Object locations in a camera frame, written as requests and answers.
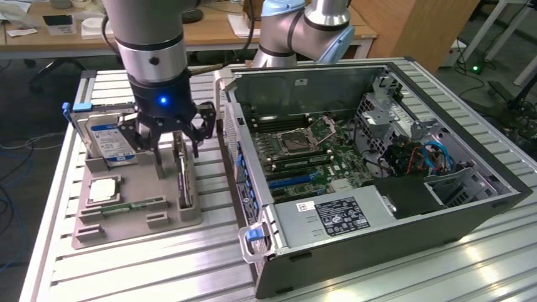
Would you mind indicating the short black expansion slot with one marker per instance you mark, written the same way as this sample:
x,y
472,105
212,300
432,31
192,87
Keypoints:
x,y
282,191

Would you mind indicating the CPU socket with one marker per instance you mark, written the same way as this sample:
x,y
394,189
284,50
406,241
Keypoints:
x,y
293,140

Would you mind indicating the white paper stack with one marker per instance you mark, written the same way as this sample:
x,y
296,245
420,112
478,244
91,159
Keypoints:
x,y
238,26

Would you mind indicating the white table frame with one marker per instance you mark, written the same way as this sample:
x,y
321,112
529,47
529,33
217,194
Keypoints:
x,y
501,28

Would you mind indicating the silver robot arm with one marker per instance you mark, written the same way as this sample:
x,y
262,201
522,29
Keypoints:
x,y
146,31

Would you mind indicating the white paper slip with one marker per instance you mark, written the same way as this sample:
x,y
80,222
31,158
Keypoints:
x,y
20,32

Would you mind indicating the grey cup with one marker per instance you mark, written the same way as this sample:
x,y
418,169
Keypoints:
x,y
61,3

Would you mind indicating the grey metal disk bay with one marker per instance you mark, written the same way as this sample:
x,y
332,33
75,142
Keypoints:
x,y
461,188

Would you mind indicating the metal socket cover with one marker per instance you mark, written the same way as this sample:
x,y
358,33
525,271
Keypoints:
x,y
322,129

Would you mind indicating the black RAM slot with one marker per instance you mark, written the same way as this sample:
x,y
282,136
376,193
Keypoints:
x,y
277,120
280,127
276,117
278,124

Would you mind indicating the blue expansion slot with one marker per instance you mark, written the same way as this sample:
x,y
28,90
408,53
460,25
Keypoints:
x,y
290,182

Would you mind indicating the wooden desk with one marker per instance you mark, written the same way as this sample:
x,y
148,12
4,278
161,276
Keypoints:
x,y
209,34

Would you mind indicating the green RAM stick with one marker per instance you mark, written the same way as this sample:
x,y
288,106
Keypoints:
x,y
125,207

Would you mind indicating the black metal stand foot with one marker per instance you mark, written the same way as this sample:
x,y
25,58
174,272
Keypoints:
x,y
504,91

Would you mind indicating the RAM stick with white label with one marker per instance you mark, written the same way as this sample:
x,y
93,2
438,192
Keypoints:
x,y
300,161

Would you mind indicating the blue case latch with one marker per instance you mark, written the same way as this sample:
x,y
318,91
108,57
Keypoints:
x,y
252,235

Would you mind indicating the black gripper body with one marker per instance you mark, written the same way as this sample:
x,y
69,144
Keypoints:
x,y
161,94

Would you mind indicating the black monitor stand base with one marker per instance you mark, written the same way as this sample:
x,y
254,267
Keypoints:
x,y
193,15

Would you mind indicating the green graphics card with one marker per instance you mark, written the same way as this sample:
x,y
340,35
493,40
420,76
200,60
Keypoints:
x,y
182,176

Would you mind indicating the silver CPU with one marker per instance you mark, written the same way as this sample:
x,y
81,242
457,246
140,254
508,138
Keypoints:
x,y
102,190

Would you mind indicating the grey power supply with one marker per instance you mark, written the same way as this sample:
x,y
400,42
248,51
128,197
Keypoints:
x,y
301,226

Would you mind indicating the grey parts rack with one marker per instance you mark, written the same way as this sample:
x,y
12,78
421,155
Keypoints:
x,y
138,185

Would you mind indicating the white cup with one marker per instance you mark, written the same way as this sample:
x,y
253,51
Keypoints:
x,y
80,3

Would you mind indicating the long black expansion slot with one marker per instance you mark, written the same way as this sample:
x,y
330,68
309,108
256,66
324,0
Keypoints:
x,y
286,176

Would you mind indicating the white box with black lid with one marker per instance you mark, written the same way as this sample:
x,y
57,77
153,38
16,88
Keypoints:
x,y
60,28

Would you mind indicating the green motherboard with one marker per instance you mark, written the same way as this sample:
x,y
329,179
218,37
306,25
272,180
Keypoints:
x,y
336,163

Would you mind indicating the perforated metal drive cage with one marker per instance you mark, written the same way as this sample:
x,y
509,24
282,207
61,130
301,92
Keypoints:
x,y
377,119

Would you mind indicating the black office chair base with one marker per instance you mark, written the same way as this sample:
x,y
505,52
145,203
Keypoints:
x,y
41,72

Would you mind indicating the wooden cabinet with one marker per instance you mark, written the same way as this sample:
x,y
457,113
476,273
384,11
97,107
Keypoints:
x,y
420,31

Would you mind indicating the hard disk with blue label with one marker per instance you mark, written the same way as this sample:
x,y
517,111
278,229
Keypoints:
x,y
106,141

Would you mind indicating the clear plastic bag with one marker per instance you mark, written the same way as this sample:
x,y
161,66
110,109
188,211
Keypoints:
x,y
12,12

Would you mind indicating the blue disk caddy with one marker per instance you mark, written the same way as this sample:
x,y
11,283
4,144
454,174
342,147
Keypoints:
x,y
80,107

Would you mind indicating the white box with round dish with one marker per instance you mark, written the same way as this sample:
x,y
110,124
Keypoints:
x,y
89,31

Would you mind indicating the black open PC case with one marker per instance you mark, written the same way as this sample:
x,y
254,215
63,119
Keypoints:
x,y
377,267

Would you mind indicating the cardboard box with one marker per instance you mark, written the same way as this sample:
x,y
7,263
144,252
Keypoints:
x,y
246,7

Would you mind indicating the device with green light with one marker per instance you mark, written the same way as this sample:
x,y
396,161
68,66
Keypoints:
x,y
476,68

